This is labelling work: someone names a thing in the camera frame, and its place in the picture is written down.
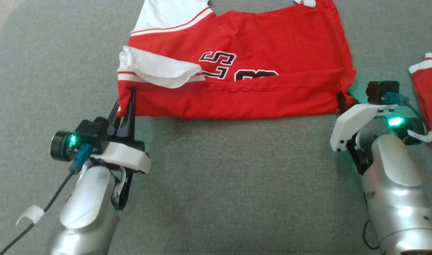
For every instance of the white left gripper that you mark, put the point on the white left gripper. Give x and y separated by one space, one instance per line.
127 157

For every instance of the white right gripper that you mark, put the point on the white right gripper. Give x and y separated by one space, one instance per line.
347 124

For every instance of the red white-trimmed shorts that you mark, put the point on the red white-trimmed shorts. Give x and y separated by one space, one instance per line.
430 92

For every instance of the red white basketball jersey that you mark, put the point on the red white basketball jersey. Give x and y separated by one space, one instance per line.
272 42

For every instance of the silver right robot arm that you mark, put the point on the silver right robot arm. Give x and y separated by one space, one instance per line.
396 184

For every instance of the grey sofa seat cushion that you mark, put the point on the grey sofa seat cushion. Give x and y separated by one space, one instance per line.
219 184

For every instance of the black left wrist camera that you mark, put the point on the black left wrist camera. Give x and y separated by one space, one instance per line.
92 136

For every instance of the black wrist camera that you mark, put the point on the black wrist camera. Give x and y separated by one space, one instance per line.
380 91
92 136

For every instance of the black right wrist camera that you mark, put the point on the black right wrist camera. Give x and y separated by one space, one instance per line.
380 91

